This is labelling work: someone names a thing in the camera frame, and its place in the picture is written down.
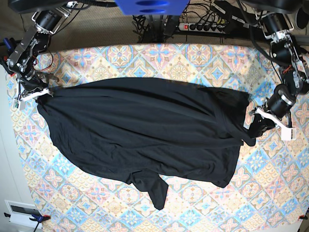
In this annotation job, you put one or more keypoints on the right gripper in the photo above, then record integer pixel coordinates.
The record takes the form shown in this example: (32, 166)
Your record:
(33, 84)

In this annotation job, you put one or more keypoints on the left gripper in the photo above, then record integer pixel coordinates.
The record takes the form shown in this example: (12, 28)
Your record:
(281, 101)

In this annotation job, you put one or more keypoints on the black t-shirt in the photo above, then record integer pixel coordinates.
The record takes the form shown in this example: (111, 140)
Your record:
(135, 130)

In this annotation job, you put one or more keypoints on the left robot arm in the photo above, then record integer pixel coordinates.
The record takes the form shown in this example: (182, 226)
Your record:
(284, 50)

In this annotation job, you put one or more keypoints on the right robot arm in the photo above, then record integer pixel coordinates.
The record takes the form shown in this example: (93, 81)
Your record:
(36, 40)

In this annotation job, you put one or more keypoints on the blue orange clamp left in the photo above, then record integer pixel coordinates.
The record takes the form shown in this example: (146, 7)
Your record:
(10, 45)

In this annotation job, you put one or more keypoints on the blue orange clamp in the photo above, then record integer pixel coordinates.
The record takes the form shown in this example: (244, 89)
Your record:
(38, 218)
(10, 45)

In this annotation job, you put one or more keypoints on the patterned tablecloth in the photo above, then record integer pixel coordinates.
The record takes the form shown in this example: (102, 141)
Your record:
(270, 187)

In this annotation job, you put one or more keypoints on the white power strip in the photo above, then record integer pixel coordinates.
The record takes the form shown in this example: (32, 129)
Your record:
(208, 27)

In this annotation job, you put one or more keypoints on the blue orange clamp bottom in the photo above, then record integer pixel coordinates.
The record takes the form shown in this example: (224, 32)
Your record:
(38, 218)

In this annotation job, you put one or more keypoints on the white camera bracket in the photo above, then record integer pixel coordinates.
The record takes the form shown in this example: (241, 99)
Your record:
(22, 97)
(264, 120)

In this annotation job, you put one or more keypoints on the blue mount plate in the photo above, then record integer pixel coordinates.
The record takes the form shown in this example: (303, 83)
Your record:
(152, 7)

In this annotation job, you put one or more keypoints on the white wall panel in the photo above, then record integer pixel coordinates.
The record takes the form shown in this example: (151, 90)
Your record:
(21, 213)

